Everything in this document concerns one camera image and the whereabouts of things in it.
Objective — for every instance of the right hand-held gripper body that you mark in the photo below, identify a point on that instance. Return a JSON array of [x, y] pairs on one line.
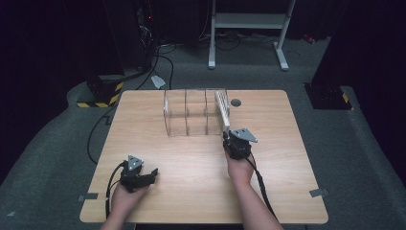
[[238, 145]]

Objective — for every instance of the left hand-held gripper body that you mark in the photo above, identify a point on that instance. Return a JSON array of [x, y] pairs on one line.
[[133, 174]]

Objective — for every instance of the clear acrylic divider rack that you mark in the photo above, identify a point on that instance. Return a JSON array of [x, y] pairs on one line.
[[191, 111]]

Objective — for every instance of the person's right hand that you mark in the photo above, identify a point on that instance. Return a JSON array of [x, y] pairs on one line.
[[240, 169]]

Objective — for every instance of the person's left hand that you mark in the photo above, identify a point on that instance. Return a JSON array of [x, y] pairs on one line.
[[125, 199]]

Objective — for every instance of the grey tape strip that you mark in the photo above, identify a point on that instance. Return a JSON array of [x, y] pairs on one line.
[[318, 192], [88, 196]]

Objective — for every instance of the grey flat floor piece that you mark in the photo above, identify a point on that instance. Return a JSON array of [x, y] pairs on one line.
[[158, 81]]

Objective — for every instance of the white metal stand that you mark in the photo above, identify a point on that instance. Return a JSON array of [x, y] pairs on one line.
[[249, 22]]

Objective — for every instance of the black post with striped base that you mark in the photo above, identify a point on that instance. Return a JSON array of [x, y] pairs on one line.
[[102, 86]]

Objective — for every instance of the black post with dark base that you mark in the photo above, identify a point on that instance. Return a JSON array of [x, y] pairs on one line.
[[335, 92]]

